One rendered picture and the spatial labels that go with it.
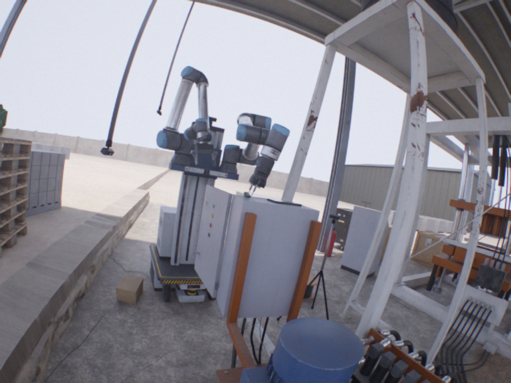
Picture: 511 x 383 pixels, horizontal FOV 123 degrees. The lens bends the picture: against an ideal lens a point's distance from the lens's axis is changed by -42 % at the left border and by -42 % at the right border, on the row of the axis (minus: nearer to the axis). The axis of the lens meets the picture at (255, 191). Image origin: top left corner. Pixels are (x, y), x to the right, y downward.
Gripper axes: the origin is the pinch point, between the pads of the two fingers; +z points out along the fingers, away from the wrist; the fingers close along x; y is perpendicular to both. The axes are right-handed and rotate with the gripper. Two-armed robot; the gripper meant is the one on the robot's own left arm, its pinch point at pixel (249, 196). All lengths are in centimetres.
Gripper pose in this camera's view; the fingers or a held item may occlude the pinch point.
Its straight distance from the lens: 114.7
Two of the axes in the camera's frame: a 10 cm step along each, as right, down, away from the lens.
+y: 3.0, 1.9, -9.3
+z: -4.1, 9.1, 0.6
